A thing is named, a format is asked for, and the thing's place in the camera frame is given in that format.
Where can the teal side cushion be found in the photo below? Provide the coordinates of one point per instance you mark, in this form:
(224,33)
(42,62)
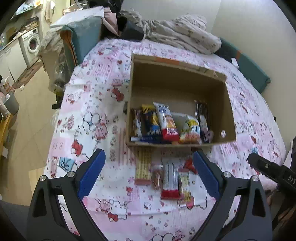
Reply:
(79,38)

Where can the white kitchen cabinet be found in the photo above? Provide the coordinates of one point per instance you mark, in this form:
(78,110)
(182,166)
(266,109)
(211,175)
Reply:
(14,59)

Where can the small yellow candy packet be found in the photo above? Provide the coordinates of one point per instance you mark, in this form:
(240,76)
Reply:
(184,186)

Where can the small clear cake packet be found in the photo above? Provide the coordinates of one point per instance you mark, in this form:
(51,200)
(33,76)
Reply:
(157,176)

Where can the white washing machine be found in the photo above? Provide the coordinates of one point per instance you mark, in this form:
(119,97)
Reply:
(29,44)

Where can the yellow checkered biscuit packet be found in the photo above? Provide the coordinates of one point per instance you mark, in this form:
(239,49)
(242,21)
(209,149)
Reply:
(143,174)

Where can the teal headboard cushion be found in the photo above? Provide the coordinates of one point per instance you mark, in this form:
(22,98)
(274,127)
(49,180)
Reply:
(251,71)

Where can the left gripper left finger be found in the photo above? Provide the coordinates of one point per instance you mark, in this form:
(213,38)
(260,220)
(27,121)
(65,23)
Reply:
(45,218)

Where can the crumpled floral blanket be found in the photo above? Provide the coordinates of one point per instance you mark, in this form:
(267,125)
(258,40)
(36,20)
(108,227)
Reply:
(188,32)

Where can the grey trash bin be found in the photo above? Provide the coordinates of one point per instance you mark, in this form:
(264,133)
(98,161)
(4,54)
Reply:
(11,103)

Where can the silver yellow snack bag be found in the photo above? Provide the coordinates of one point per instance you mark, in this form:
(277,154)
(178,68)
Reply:
(188,128)

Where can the sweet rice cake packet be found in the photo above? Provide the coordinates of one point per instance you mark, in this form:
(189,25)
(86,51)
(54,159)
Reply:
(166,121)

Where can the brown cardboard box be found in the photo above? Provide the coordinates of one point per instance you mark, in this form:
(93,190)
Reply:
(178,85)

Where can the pink Hello Kitty bedsheet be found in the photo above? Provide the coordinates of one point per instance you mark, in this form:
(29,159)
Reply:
(92,117)

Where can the blue yellow chip bag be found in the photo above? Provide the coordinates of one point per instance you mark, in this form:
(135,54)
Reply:
(151,120)

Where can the white red wafer bar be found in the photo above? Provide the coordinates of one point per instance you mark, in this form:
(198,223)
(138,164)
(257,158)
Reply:
(170,189)

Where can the brown chocolate bar packet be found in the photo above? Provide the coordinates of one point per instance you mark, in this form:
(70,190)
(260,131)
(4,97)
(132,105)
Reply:
(136,123)

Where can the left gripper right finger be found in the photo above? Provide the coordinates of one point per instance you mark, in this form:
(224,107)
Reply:
(240,212)

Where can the dark brown snack packet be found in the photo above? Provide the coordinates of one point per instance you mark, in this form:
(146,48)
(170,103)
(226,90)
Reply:
(201,114)

